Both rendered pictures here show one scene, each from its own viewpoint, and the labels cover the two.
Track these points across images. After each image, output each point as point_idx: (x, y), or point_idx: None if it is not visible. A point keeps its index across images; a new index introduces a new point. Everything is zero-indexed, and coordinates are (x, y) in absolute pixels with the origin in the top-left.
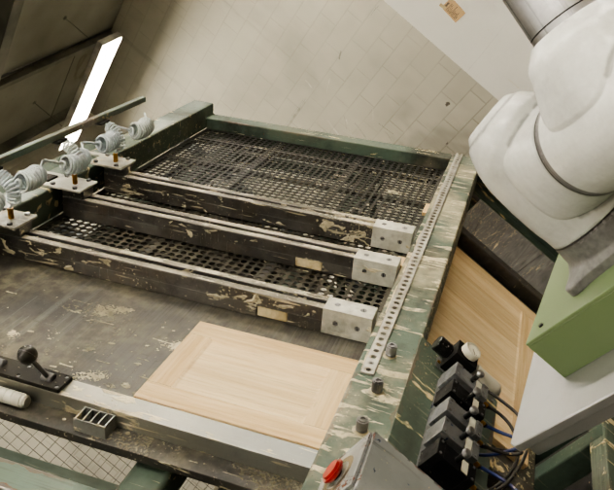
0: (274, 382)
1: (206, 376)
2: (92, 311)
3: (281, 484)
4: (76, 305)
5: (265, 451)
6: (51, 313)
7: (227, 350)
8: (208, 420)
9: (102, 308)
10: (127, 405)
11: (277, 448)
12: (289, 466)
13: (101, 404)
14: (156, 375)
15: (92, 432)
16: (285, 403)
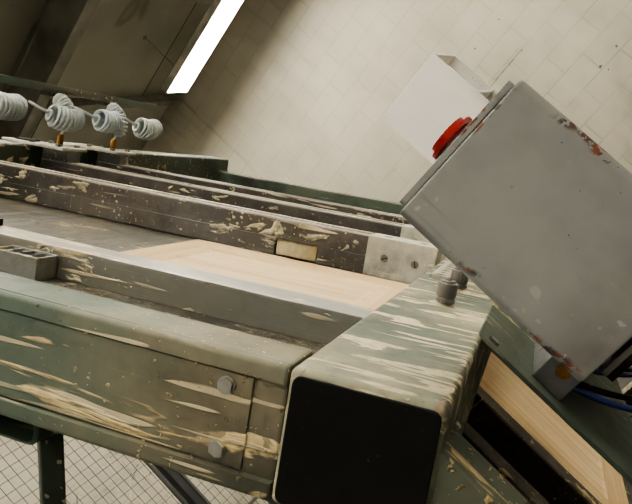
0: (302, 281)
1: (202, 264)
2: (52, 222)
3: (316, 347)
4: (31, 217)
5: (293, 299)
6: None
7: (234, 257)
8: (203, 271)
9: (66, 223)
10: (79, 247)
11: (312, 300)
12: (331, 319)
13: (39, 241)
14: (129, 252)
15: (16, 270)
16: (319, 293)
